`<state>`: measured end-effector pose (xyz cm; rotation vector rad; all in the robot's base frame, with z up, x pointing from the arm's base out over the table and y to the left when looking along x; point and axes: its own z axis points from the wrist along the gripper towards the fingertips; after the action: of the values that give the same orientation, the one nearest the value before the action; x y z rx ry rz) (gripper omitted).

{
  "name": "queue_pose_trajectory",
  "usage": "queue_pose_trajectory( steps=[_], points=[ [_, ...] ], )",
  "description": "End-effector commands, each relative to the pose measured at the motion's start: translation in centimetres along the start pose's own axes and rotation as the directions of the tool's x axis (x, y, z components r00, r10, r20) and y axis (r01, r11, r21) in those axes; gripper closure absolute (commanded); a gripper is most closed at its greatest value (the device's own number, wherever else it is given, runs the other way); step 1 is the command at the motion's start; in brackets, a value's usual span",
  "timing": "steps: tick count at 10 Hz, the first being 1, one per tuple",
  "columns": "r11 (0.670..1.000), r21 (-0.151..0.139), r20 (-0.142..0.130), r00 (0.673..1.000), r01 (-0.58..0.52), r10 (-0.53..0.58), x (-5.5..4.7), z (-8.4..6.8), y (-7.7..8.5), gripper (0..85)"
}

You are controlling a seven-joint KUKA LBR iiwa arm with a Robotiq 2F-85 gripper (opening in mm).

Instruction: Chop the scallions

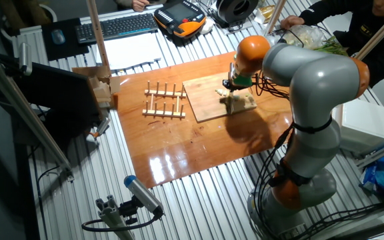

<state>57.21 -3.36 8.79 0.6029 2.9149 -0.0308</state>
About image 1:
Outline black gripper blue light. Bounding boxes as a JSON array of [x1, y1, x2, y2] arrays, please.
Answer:
[[221, 79, 246, 97]]

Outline steel kitchen knife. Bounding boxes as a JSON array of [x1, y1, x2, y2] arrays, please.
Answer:
[[227, 62, 237, 115]]

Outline right forearm black sleeve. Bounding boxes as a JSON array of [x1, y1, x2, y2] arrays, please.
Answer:
[[299, 0, 369, 27]]

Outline grey-sleeved forearm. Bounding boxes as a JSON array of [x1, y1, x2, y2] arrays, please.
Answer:
[[114, 0, 135, 9]]

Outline right hand of black-jacket person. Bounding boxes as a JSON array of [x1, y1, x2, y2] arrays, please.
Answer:
[[280, 15, 305, 31]]

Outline hand of grey-sleeved person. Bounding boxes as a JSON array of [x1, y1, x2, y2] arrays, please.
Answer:
[[131, 0, 150, 13]]

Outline green wrist flange adapter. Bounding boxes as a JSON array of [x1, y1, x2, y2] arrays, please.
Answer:
[[231, 73, 254, 87]]

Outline wooden peg dish rack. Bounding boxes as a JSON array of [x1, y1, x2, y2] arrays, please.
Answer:
[[141, 80, 187, 119]]

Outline small white rounded object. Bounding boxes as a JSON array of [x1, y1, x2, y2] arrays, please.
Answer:
[[199, 18, 215, 35]]

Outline black filament spool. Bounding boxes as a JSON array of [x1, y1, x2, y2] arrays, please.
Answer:
[[215, 0, 260, 25]]

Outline yellowish wrapped package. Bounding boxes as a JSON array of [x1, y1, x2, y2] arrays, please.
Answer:
[[254, 5, 276, 24]]

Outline orange black teach pendant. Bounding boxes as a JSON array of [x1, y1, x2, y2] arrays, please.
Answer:
[[153, 0, 207, 39]]

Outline clear plastic bag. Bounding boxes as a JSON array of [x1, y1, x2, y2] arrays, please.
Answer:
[[271, 25, 326, 50]]

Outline white paper sheet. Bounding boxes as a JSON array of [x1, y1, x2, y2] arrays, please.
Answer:
[[95, 32, 163, 71]]

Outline green scallion bunch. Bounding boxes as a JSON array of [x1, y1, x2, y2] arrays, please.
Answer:
[[313, 35, 349, 57]]

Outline black computer keyboard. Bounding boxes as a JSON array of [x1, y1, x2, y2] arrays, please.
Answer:
[[75, 12, 159, 45]]

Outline white foam box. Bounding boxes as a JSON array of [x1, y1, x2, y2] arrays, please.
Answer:
[[331, 99, 384, 155]]

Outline small wooden block stack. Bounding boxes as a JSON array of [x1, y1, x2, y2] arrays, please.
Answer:
[[71, 65, 122, 109]]

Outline black-jacket person torso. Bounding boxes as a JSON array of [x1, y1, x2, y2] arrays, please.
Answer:
[[333, 0, 384, 61]]

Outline aluminium profile bar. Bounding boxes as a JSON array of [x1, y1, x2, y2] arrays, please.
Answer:
[[356, 135, 384, 169]]

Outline black mouse pad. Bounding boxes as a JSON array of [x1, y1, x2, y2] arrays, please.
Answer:
[[41, 17, 90, 62]]

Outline black flat monitor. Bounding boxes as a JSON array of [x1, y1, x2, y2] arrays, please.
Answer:
[[11, 61, 103, 127]]

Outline grey computer mouse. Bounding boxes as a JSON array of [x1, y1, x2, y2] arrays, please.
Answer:
[[51, 28, 66, 45]]

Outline bamboo cutting board with handle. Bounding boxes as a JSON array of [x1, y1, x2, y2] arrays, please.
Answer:
[[182, 71, 258, 123]]

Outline black robot arm cable bundle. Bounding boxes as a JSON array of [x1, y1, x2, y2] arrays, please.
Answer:
[[251, 72, 296, 239]]

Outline wooden frame post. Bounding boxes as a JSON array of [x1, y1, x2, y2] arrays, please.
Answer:
[[85, 0, 111, 67], [355, 2, 384, 61], [263, 0, 287, 36]]

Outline orange handled clamp tool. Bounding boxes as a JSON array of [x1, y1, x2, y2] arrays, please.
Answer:
[[85, 117, 111, 143]]

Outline silver camera with blue cap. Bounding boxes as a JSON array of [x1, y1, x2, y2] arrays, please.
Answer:
[[123, 175, 165, 218]]

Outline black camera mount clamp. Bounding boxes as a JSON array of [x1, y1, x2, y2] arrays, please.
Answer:
[[118, 196, 139, 226]]

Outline black cables on table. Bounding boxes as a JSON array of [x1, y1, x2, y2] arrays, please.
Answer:
[[291, 201, 384, 240]]

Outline aluminium extrusion camera stand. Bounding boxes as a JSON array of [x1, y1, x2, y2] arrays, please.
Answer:
[[95, 195, 136, 240]]

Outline black camera cable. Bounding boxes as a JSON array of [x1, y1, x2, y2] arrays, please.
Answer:
[[81, 213, 163, 233]]

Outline small silver camera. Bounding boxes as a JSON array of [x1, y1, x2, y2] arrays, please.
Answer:
[[17, 41, 33, 77]]

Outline aluminium frame strut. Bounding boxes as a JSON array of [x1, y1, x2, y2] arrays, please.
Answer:
[[0, 46, 75, 181]]

